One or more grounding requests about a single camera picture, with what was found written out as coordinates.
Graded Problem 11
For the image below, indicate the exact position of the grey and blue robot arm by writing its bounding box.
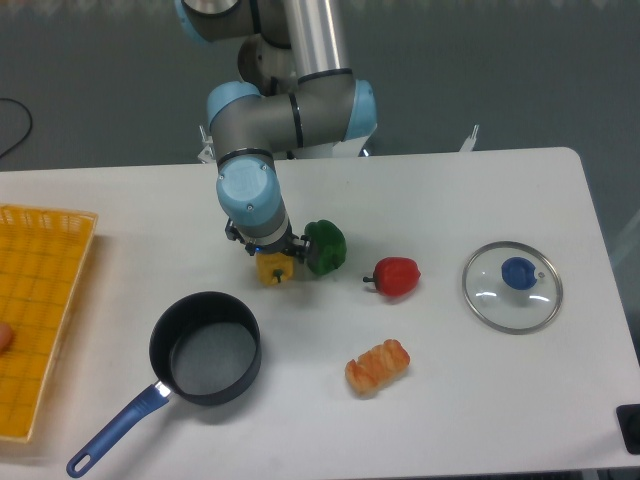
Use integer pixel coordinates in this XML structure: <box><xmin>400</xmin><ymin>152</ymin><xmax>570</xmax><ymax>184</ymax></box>
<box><xmin>175</xmin><ymin>1</ymin><xmax>377</xmax><ymax>265</ymax></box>

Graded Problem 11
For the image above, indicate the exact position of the yellow toy bell pepper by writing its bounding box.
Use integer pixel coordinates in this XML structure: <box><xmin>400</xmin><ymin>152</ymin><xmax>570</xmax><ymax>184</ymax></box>
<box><xmin>255</xmin><ymin>253</ymin><xmax>294</xmax><ymax>286</ymax></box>

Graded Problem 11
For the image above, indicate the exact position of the black device at table edge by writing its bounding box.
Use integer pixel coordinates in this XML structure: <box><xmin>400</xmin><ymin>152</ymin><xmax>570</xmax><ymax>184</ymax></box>
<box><xmin>616</xmin><ymin>404</ymin><xmax>640</xmax><ymax>455</ymax></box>

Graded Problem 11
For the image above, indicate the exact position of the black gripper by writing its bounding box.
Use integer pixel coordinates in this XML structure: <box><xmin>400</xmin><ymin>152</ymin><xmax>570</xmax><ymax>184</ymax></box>
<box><xmin>225</xmin><ymin>217</ymin><xmax>312</xmax><ymax>264</ymax></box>

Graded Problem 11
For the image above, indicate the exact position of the dark saucepan with blue handle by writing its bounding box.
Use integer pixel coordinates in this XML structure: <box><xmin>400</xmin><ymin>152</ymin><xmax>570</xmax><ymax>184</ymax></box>
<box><xmin>66</xmin><ymin>291</ymin><xmax>262</xmax><ymax>478</ymax></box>

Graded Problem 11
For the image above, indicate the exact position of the yellow woven plastic basket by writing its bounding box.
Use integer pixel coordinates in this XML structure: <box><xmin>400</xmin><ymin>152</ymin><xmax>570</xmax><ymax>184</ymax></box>
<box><xmin>1</xmin><ymin>204</ymin><xmax>98</xmax><ymax>443</ymax></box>

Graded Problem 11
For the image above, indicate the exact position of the round peach object in basket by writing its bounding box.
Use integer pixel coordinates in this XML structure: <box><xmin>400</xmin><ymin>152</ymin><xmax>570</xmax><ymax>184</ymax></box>
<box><xmin>0</xmin><ymin>322</ymin><xmax>14</xmax><ymax>352</ymax></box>

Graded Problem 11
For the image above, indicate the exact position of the red toy bell pepper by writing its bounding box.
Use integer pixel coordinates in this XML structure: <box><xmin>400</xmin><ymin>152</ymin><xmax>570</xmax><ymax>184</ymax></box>
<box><xmin>362</xmin><ymin>257</ymin><xmax>421</xmax><ymax>298</ymax></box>

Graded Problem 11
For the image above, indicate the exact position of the toy salmon sushi piece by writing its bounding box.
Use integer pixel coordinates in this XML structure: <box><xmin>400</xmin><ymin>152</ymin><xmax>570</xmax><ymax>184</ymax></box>
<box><xmin>344</xmin><ymin>339</ymin><xmax>411</xmax><ymax>397</ymax></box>

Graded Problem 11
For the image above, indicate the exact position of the black cable on floor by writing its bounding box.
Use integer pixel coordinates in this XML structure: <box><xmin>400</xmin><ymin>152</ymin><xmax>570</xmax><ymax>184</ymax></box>
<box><xmin>0</xmin><ymin>97</ymin><xmax>34</xmax><ymax>160</ymax></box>

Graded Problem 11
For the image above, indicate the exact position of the glass lid with blue knob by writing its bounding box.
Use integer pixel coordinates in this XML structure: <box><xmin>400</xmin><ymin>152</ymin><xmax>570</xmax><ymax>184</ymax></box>
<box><xmin>461</xmin><ymin>241</ymin><xmax>564</xmax><ymax>335</ymax></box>

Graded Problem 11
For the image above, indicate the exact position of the green toy bell pepper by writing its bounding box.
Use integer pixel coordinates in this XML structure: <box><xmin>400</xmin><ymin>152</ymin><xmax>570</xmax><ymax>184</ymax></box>
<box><xmin>304</xmin><ymin>219</ymin><xmax>347</xmax><ymax>276</ymax></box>

